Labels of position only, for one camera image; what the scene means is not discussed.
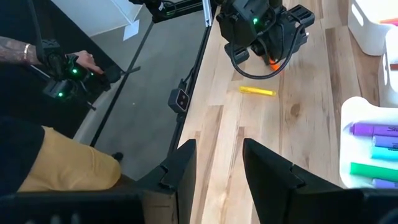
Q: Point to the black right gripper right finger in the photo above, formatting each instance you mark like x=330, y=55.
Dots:
x=280, y=199

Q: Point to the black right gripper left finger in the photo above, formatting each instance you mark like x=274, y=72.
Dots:
x=183, y=180

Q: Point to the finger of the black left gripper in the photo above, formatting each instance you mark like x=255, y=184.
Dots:
x=266, y=54
x=280, y=53

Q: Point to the green highlighter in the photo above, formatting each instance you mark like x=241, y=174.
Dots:
x=373, y=171

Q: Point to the orange cap fine marker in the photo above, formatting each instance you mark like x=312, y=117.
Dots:
x=391, y=21

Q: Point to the purple highlighter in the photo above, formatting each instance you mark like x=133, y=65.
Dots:
x=385, y=184
x=385, y=142
x=367, y=130

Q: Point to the red white marker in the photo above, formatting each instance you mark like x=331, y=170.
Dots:
x=394, y=66

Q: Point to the teal highlighter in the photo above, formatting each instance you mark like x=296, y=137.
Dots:
x=385, y=153

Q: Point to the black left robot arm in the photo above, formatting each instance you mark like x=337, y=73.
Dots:
x=242, y=18

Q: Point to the yellow highlighter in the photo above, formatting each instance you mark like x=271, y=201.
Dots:
x=258, y=91

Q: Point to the white plastic bin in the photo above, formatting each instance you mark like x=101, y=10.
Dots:
x=351, y=109
x=390, y=46
x=367, y=37

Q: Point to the person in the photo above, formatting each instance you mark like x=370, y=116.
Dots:
x=62, y=161

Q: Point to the person's hand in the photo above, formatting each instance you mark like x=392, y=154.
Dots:
x=87, y=59

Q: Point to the white board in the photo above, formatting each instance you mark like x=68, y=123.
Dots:
x=93, y=15

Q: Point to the black aluminium rig frame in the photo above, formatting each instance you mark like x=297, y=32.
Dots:
x=200, y=46

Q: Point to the silver mount bar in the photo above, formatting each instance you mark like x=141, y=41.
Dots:
x=207, y=14

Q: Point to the small black camera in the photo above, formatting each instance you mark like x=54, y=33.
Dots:
x=178, y=100

